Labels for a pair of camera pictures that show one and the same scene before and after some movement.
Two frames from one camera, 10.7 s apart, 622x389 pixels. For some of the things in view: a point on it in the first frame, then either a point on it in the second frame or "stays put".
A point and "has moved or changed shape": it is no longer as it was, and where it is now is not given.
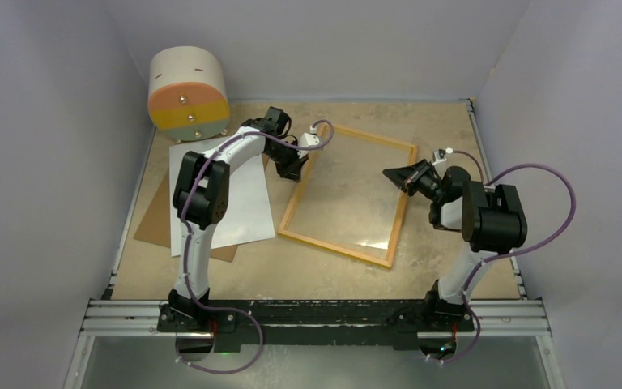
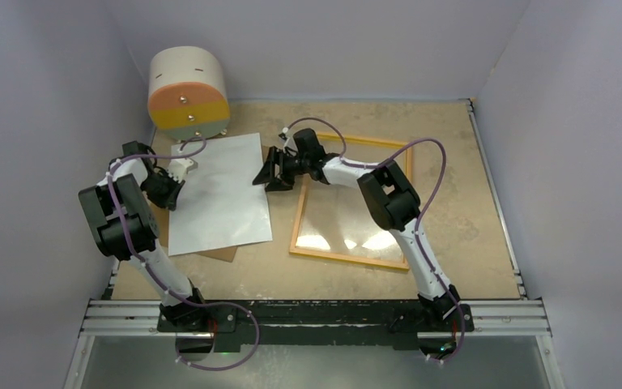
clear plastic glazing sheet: [348, 200] has moved or changed shape
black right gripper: [406, 177] -> [267, 174]
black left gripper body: [284, 157] -> [161, 187]
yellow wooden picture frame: [296, 197] has moved or changed shape
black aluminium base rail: [318, 325] stays put
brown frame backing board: [155, 224] stays put
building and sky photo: [249, 215] stays put
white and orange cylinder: [188, 98] stays put
